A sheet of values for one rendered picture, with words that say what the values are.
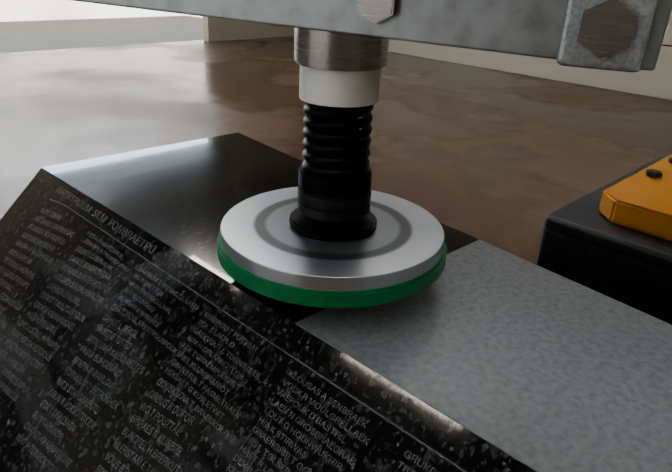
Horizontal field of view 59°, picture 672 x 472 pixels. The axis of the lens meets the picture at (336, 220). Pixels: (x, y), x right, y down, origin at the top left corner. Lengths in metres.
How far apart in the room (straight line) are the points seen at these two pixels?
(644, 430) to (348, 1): 0.37
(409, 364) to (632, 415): 0.16
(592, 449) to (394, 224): 0.26
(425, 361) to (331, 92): 0.23
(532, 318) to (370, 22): 0.30
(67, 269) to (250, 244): 0.31
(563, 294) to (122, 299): 0.45
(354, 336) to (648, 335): 0.26
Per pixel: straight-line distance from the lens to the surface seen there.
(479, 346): 0.52
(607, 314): 0.62
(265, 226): 0.57
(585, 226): 1.04
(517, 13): 0.43
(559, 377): 0.51
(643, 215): 1.05
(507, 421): 0.46
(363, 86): 0.51
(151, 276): 0.67
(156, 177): 0.87
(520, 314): 0.58
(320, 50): 0.50
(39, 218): 0.88
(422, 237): 0.56
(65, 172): 0.92
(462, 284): 0.61
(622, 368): 0.55
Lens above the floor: 1.11
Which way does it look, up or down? 23 degrees down
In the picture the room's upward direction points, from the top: 3 degrees clockwise
